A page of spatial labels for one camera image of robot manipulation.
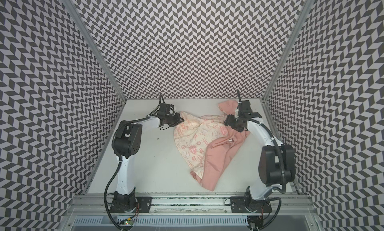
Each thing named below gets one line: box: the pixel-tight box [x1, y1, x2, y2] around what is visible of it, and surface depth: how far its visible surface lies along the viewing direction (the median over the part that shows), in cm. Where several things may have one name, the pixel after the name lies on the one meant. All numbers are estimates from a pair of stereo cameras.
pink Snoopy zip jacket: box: [173, 100, 251, 192], surface depth 93 cm
